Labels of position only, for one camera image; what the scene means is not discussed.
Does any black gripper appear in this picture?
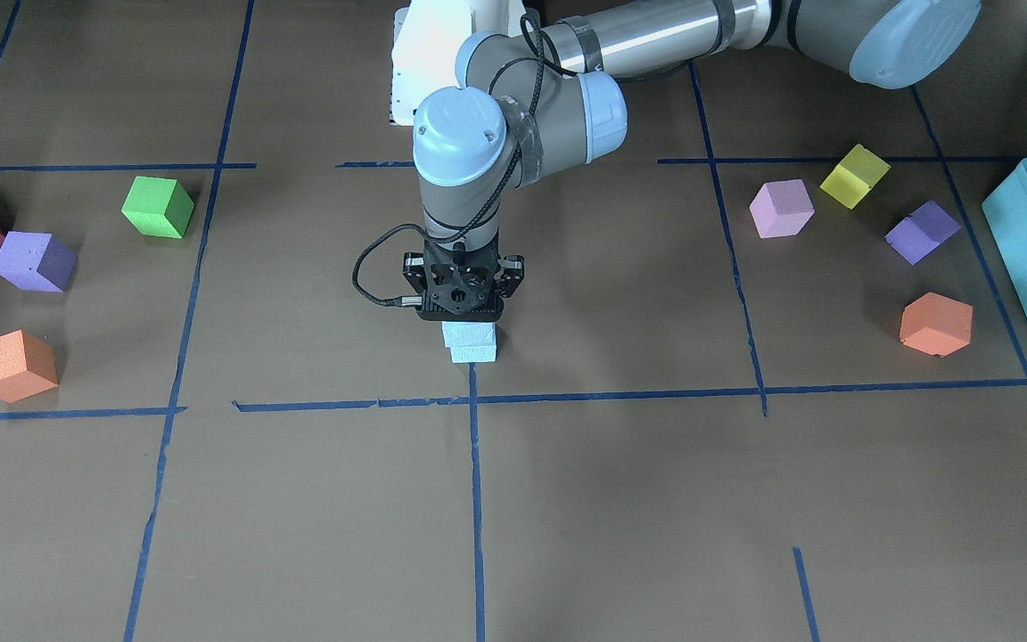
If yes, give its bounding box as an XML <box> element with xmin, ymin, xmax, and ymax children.
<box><xmin>403</xmin><ymin>251</ymin><xmax>524</xmax><ymax>304</ymax></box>

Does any light blue block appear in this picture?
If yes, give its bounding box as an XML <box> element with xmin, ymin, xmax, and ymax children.
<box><xmin>441</xmin><ymin>322</ymin><xmax>497</xmax><ymax>347</ymax></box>

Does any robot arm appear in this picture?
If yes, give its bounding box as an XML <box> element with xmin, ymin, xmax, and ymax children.
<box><xmin>382</xmin><ymin>1</ymin><xmax>981</xmax><ymax>322</ymax></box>

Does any green foam block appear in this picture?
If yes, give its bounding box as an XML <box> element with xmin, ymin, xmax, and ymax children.
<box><xmin>119</xmin><ymin>176</ymin><xmax>194</xmax><ymax>239</ymax></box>

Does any pink foam block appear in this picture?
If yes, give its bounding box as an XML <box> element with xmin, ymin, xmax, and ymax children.
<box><xmin>749</xmin><ymin>178</ymin><xmax>816</xmax><ymax>239</ymax></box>

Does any yellow foam block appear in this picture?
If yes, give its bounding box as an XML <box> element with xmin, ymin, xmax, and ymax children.
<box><xmin>820</xmin><ymin>144</ymin><xmax>890</xmax><ymax>209</ymax></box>

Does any purple foam block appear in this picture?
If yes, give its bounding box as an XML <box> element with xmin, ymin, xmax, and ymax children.
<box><xmin>0</xmin><ymin>231</ymin><xmax>77</xmax><ymax>292</ymax></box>
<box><xmin>884</xmin><ymin>201</ymin><xmax>961</xmax><ymax>267</ymax></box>

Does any orange foam block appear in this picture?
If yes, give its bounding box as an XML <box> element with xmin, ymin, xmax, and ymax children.
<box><xmin>0</xmin><ymin>330</ymin><xmax>60</xmax><ymax>403</ymax></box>
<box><xmin>898</xmin><ymin>292</ymin><xmax>974</xmax><ymax>357</ymax></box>

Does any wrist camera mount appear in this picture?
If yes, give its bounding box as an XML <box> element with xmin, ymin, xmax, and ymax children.
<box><xmin>402</xmin><ymin>253</ymin><xmax>505</xmax><ymax>324</ymax></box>

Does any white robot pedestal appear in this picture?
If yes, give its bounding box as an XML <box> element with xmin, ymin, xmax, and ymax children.
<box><xmin>389</xmin><ymin>1</ymin><xmax>542</xmax><ymax>127</ymax></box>

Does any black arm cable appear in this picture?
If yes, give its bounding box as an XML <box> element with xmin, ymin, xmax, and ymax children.
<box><xmin>352</xmin><ymin>12</ymin><xmax>579</xmax><ymax>309</ymax></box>

